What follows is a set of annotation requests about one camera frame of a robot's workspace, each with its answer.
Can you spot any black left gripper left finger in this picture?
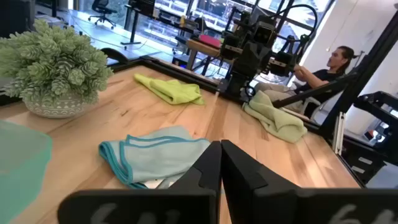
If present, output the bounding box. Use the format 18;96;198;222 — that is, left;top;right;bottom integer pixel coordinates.
57;140;223;224

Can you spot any black office chair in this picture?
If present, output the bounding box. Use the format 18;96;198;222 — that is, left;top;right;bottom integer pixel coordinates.
88;0;118;30

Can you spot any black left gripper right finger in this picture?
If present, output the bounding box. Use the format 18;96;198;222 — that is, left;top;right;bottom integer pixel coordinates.
221;139;398;224

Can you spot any blue microfiber towel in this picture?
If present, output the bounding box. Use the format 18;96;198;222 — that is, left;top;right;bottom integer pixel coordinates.
98;125;211;190

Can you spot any black machine beside table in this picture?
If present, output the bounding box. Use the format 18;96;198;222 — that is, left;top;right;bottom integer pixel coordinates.
341;91;398;184

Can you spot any teal translucent plastic bin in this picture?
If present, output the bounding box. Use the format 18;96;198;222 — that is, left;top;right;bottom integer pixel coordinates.
0;119;53;224

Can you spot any person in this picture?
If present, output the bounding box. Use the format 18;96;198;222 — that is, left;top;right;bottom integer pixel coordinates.
254;45;358;116

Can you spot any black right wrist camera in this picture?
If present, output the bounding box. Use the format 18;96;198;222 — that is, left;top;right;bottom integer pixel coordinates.
253;21;277;47

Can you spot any artificial plant in patterned pot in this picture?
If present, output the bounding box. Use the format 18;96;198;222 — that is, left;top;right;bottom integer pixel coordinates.
0;19;114;119

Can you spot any lime green microfiber towel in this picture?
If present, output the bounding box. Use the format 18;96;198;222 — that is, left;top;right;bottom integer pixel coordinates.
133;73;206;106

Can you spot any black standing desk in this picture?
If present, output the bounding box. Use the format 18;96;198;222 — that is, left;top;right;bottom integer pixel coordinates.
120;0;156;46

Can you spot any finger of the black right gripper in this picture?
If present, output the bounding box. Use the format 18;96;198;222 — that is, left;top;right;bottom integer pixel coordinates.
221;34;242;60
273;51;296;77

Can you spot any black cable loop at table edge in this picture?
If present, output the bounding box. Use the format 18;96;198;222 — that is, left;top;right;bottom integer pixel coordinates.
101;47;129;65

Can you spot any pale green microfiber towel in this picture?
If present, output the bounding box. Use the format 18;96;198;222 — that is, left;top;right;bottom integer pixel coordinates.
242;90;308;144

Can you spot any wooden background table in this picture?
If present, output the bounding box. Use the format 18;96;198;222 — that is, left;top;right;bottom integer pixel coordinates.
185;34;225;72

